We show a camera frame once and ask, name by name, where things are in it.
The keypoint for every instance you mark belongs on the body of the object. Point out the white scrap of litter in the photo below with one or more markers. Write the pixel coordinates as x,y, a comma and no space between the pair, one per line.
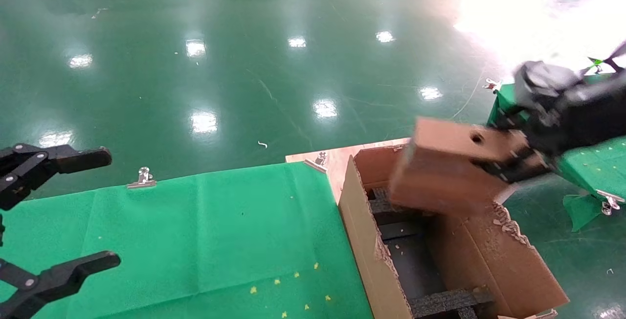
263,144

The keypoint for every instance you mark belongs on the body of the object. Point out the silver binder clip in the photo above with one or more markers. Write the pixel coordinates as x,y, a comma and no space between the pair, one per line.
491,85
609,202
318,162
143,179

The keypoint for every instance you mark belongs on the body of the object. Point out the black foam strip insert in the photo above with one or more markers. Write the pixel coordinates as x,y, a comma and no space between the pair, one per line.
440,302

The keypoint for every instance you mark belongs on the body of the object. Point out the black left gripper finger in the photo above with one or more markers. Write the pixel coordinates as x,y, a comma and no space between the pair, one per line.
49,282
29,167

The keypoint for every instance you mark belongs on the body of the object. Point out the large open cardboard carton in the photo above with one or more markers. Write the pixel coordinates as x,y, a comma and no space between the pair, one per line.
362,240

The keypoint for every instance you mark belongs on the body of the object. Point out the black foam cross insert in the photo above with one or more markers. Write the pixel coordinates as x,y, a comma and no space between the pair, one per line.
386,206

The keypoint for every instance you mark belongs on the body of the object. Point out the green cloth on side table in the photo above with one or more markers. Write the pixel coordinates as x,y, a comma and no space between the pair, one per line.
596,167

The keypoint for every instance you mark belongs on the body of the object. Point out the small cardboard box with hole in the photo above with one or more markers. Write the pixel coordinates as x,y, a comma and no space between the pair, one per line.
440,182

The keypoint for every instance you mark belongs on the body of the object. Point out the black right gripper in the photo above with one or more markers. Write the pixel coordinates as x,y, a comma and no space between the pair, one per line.
587,113

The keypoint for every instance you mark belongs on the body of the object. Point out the green table cloth with crumbs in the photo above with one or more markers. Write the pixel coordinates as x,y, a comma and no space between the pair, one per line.
195,236

